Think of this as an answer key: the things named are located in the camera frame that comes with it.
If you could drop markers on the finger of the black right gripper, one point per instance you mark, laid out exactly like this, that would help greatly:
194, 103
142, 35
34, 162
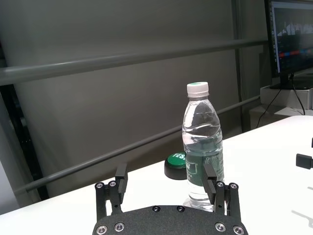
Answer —
304, 161

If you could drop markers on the clear water bottle green label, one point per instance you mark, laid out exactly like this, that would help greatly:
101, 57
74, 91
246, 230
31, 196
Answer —
203, 147

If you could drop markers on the green YES button black base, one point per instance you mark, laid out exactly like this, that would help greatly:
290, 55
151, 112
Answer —
174, 164

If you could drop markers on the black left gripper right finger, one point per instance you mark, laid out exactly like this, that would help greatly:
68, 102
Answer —
220, 195

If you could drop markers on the black vertical wall post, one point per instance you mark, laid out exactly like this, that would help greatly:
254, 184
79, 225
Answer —
22, 134

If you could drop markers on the grey vertical wall post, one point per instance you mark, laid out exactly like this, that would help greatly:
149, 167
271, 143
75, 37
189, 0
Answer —
238, 61

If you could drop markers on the black computer monitor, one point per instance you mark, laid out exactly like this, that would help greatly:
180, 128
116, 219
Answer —
293, 36

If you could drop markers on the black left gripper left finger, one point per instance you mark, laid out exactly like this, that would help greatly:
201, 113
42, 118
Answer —
111, 195

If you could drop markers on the white box under monitor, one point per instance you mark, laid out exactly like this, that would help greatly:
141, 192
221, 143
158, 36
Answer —
286, 98

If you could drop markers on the low grey wall rail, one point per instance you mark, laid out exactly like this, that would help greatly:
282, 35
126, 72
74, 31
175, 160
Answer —
97, 159

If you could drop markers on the high grey wall rail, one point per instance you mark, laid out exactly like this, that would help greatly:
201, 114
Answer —
122, 60

